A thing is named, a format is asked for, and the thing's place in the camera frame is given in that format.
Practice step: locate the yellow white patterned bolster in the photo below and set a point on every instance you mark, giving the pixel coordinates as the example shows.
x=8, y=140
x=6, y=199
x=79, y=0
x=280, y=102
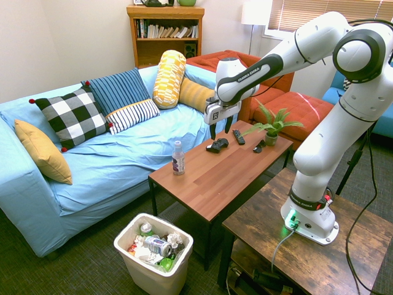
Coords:
x=169, y=80

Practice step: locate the metal floor vent grille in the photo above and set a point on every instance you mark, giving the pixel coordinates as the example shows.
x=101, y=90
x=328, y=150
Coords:
x=172, y=212

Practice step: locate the white plastic trash bin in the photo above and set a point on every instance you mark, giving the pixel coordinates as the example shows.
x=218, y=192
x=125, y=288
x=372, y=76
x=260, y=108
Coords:
x=147, y=276

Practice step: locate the orange armchair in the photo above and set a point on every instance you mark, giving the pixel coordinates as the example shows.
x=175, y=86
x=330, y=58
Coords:
x=276, y=83

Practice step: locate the row of paperback books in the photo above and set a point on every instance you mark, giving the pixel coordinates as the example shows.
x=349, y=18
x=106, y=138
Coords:
x=167, y=31

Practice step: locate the clear plastic bottle purple label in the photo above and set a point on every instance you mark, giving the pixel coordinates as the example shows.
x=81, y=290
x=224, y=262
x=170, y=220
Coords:
x=178, y=159

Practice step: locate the black white shelf ornament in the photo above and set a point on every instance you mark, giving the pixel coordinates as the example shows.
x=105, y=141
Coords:
x=156, y=2

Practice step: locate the black power equipment under table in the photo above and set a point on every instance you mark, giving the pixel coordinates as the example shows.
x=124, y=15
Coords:
x=261, y=278

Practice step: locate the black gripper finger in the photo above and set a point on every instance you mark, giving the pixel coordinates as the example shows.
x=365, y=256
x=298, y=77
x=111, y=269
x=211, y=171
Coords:
x=229, y=124
x=213, y=130

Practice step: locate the light blue sofa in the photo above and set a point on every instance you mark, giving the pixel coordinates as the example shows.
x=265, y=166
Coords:
x=122, y=159

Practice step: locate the yellow striped pillow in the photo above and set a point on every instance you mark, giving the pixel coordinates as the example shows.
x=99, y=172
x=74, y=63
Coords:
x=193, y=93

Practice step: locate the white shade floor lamp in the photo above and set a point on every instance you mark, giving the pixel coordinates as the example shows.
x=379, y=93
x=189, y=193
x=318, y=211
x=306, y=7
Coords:
x=256, y=12

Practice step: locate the black sunglasses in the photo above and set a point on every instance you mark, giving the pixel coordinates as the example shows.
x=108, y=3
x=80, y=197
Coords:
x=258, y=149

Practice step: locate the crumpled white paper ball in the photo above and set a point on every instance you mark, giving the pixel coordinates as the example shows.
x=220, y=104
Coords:
x=175, y=239

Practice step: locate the white crumpled tissue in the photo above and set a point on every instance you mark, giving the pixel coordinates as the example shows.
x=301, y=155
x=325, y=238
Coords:
x=147, y=253

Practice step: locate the black white checked pillow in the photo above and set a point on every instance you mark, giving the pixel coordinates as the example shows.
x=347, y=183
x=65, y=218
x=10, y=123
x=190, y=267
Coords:
x=73, y=118

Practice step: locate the wooden bookshelf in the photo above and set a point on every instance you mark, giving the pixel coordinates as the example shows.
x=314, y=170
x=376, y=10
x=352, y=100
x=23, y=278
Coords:
x=165, y=12

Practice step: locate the silver soda can blue label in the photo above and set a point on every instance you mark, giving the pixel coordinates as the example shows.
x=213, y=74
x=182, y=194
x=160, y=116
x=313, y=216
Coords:
x=156, y=245

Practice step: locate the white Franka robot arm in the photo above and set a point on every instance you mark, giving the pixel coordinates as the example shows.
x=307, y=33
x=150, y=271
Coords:
x=319, y=147

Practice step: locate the blue striped pillow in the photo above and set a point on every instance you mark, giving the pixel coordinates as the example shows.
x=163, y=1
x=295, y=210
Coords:
x=122, y=92

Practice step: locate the mustard yellow pillow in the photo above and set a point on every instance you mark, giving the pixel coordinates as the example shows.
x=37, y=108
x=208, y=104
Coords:
x=43, y=153

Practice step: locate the rustic brown side table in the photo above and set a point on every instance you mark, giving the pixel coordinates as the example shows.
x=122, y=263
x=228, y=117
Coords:
x=307, y=270

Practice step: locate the blue chair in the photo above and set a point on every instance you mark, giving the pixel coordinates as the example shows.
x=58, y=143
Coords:
x=383, y=123

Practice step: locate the orange ottoman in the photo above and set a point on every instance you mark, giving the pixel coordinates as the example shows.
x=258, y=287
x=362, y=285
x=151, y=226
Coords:
x=301, y=107

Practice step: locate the red orange snack wrapper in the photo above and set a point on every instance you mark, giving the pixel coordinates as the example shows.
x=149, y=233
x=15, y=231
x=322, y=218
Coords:
x=132, y=247

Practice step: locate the black white zigzag pillow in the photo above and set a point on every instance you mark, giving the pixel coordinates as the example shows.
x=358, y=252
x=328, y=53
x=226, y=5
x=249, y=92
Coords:
x=347, y=84

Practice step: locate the small black speaker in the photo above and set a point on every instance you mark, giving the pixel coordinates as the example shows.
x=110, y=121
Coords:
x=190, y=50

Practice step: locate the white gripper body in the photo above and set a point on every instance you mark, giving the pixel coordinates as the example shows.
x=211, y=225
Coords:
x=222, y=111

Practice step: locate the potted green fern plant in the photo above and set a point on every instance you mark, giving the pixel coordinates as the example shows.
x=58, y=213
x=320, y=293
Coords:
x=271, y=138

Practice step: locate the green bowl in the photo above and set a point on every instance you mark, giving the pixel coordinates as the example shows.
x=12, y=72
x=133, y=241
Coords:
x=187, y=2

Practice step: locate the black TV remote control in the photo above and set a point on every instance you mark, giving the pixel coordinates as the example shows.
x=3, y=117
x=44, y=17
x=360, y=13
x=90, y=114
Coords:
x=239, y=137

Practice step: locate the green crumpled wrapper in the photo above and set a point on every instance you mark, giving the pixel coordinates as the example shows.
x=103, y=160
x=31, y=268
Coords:
x=167, y=264

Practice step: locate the wooden coffee table black frame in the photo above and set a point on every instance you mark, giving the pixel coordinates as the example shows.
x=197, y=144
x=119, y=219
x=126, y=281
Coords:
x=221, y=178

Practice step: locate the black camera tripod stand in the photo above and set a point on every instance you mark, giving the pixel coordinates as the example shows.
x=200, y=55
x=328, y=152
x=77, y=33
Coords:
x=356, y=156

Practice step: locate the black game controller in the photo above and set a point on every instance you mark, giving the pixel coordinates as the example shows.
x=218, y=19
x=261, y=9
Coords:
x=218, y=145

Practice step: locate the wooden window blinds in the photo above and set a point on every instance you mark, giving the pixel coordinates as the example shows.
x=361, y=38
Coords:
x=322, y=12

